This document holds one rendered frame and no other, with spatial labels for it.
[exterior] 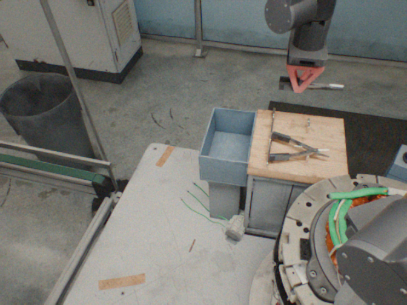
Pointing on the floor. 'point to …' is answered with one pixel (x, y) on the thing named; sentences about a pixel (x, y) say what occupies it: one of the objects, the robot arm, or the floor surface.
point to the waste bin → (62, 138)
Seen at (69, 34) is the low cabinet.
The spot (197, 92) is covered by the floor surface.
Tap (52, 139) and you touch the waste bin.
